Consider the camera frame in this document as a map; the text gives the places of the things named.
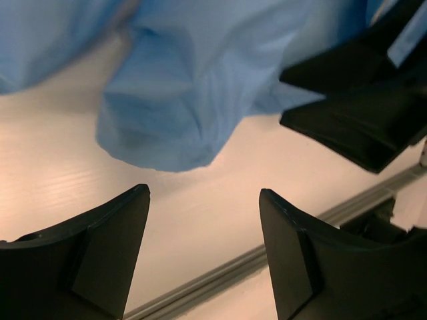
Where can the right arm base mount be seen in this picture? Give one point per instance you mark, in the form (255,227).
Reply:
(375,224)

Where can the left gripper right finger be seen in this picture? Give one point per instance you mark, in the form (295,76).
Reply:
(319,271)

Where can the front aluminium rail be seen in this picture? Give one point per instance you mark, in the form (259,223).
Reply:
(190,295)

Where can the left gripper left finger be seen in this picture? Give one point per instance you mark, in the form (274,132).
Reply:
(81,268)

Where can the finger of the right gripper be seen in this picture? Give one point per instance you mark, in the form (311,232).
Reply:
(370,130)
(393,48)

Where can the light blue zip jacket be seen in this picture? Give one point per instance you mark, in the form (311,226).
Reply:
(195,69)

